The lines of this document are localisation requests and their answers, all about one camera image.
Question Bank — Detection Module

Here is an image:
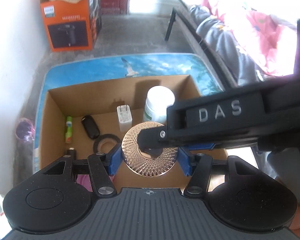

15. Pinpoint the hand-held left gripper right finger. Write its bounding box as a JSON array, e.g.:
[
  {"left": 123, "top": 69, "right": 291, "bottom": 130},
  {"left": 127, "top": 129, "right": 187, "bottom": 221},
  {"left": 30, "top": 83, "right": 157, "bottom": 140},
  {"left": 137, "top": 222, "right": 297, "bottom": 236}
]
[{"left": 179, "top": 148, "right": 259, "bottom": 197}]

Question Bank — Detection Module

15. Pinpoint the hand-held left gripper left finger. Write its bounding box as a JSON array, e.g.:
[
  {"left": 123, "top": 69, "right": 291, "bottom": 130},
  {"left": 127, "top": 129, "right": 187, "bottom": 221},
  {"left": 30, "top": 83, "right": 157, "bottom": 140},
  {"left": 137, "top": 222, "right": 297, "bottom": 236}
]
[{"left": 44, "top": 145, "right": 123, "bottom": 197}]

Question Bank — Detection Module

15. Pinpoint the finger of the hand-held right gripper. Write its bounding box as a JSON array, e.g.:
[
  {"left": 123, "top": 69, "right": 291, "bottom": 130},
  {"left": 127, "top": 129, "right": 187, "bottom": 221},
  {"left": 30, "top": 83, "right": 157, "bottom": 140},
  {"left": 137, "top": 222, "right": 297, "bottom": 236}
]
[
  {"left": 137, "top": 127, "right": 259, "bottom": 156},
  {"left": 166, "top": 80, "right": 267, "bottom": 142}
]

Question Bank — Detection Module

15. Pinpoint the black tape roll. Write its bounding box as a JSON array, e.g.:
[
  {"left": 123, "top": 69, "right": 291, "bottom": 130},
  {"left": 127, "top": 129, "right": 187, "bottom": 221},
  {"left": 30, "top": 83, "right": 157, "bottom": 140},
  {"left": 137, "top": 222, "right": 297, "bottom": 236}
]
[{"left": 93, "top": 134, "right": 121, "bottom": 153}]

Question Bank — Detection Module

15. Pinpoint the gold-capped dark bottle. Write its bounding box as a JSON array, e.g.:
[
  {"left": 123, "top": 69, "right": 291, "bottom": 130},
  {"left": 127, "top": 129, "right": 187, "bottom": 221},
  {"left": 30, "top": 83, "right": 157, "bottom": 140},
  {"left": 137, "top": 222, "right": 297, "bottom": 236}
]
[{"left": 121, "top": 121, "right": 178, "bottom": 177}]

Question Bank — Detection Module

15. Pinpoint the white charger plug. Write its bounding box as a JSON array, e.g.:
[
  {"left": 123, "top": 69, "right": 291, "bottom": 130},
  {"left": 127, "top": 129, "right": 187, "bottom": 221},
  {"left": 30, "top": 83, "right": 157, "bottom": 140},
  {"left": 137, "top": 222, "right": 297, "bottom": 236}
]
[{"left": 117, "top": 104, "right": 133, "bottom": 132}]

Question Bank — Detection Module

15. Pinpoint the black key fob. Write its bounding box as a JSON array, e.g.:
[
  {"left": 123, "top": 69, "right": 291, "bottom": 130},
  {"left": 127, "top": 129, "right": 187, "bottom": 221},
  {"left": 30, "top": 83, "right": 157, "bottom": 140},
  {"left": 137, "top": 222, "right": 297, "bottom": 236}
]
[{"left": 81, "top": 115, "right": 100, "bottom": 139}]

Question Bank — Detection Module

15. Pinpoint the white pill bottle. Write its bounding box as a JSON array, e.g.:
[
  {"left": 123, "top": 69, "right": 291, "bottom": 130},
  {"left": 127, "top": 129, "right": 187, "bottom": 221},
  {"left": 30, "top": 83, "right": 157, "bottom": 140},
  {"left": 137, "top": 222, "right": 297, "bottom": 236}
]
[{"left": 143, "top": 86, "right": 175, "bottom": 124}]

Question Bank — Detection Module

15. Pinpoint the green lip balm tube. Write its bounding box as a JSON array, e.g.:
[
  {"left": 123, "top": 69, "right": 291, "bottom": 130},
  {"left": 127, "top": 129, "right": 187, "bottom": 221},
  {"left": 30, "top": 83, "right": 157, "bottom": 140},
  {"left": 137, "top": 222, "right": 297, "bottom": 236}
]
[{"left": 65, "top": 116, "right": 73, "bottom": 143}]

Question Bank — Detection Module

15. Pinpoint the brown cardboard box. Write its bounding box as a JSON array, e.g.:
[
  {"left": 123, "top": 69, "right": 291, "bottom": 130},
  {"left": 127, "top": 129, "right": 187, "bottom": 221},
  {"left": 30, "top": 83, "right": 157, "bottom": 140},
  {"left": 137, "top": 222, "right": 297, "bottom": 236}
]
[{"left": 39, "top": 74, "right": 230, "bottom": 188}]

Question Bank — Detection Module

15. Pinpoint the beach print table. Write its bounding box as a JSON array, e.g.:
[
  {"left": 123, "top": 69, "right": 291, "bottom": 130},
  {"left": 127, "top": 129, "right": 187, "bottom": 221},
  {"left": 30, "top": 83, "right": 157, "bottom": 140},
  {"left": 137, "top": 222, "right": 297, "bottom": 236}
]
[{"left": 34, "top": 54, "right": 255, "bottom": 190}]

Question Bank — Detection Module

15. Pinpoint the pink floral blanket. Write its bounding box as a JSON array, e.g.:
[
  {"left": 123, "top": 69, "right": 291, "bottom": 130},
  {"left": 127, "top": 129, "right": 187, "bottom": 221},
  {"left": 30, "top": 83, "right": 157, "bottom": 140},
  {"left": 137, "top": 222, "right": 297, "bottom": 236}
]
[{"left": 200, "top": 0, "right": 300, "bottom": 75}]

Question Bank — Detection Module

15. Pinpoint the grey blanket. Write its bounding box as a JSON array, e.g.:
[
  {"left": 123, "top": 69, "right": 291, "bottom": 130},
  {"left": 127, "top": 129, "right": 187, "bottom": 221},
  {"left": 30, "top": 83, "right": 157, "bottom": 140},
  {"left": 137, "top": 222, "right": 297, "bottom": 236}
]
[{"left": 190, "top": 4, "right": 298, "bottom": 85}]

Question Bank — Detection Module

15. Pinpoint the purple plastic-wrapped item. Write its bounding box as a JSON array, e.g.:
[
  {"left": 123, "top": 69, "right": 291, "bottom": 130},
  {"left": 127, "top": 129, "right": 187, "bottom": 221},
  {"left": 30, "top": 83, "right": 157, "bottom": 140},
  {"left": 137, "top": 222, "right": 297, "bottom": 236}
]
[{"left": 16, "top": 117, "right": 35, "bottom": 144}]

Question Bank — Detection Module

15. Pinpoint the orange appliance box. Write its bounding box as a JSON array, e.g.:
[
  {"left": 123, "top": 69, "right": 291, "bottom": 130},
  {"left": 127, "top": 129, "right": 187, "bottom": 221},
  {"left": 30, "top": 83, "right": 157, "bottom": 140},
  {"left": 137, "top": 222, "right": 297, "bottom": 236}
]
[{"left": 40, "top": 0, "right": 103, "bottom": 53}]

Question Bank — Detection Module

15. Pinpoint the pink tape ring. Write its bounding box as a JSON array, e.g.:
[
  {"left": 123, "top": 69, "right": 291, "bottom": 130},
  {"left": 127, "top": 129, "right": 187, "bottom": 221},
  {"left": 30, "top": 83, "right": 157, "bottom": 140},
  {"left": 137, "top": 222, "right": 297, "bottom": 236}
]
[{"left": 76, "top": 175, "right": 91, "bottom": 190}]

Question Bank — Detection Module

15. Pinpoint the dark bed frame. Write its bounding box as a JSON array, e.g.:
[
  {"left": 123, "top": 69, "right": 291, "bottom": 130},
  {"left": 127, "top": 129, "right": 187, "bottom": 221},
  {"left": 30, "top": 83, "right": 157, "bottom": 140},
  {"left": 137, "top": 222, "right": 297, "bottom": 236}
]
[{"left": 165, "top": 0, "right": 240, "bottom": 90}]

